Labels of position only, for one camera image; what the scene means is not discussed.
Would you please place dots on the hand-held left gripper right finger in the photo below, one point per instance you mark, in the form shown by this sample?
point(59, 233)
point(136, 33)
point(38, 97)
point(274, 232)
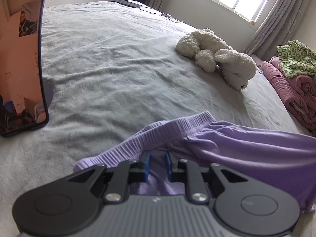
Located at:
point(167, 165)

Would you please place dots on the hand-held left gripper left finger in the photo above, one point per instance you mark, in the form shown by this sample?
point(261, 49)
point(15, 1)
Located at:
point(147, 165)

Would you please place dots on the lavender pants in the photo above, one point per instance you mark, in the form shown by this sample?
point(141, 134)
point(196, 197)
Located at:
point(234, 148)

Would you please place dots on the grey bed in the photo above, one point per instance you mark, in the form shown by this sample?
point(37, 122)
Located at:
point(111, 66)

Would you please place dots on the white plush dog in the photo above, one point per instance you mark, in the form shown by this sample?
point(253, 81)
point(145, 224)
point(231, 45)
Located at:
point(217, 51)

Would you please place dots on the pink folded quilt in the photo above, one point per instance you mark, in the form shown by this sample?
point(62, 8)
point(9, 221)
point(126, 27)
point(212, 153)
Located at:
point(291, 91)

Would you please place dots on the smartphone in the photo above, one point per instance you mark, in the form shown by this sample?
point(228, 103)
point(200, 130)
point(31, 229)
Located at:
point(19, 66)

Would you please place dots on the dark tablet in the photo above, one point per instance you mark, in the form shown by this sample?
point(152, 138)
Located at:
point(127, 3)

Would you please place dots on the green patterned blanket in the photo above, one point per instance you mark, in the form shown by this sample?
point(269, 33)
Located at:
point(298, 59)

